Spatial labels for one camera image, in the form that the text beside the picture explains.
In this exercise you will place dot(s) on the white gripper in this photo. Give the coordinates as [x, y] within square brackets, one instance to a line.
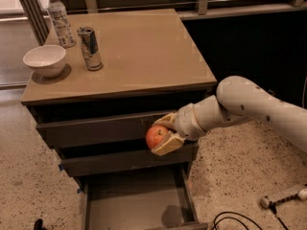
[186, 122]

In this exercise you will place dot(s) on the red apple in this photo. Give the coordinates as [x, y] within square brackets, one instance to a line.
[154, 136]

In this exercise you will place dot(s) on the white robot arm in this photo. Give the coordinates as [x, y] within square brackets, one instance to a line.
[236, 101]

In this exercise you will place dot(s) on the grey top drawer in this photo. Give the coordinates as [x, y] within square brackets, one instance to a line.
[93, 131]

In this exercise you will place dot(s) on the grey open bottom drawer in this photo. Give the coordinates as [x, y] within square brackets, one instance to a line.
[156, 198]

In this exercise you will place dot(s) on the grey drawer cabinet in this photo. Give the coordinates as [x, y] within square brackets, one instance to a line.
[150, 63]

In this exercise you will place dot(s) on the grey middle drawer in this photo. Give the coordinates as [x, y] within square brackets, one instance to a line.
[128, 160]

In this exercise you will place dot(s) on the silver drink can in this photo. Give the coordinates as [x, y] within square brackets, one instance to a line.
[90, 49]

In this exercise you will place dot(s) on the white ceramic bowl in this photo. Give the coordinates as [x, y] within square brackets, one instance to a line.
[47, 61]

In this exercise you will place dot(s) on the clear plastic water bottle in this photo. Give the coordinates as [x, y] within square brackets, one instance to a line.
[58, 15]

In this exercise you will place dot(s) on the black object at floor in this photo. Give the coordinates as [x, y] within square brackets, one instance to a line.
[39, 225]

